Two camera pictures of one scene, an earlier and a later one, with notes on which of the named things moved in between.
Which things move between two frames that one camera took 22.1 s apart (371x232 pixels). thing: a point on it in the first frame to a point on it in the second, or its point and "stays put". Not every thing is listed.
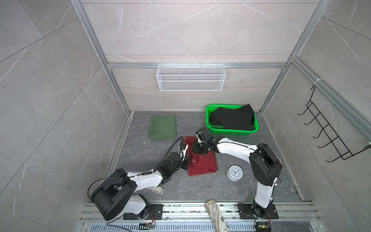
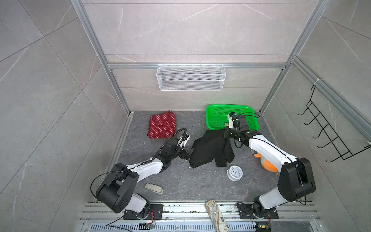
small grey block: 157,190 stays put
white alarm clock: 235,173 stays put
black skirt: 242,118 to 212,144
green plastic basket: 229,119 stays put
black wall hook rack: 335,143 stays put
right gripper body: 200,148 to 231,133
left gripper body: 181,164 to 181,153
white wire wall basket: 190,78 stays put
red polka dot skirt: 199,164 to 162,125
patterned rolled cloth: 216,216 stays put
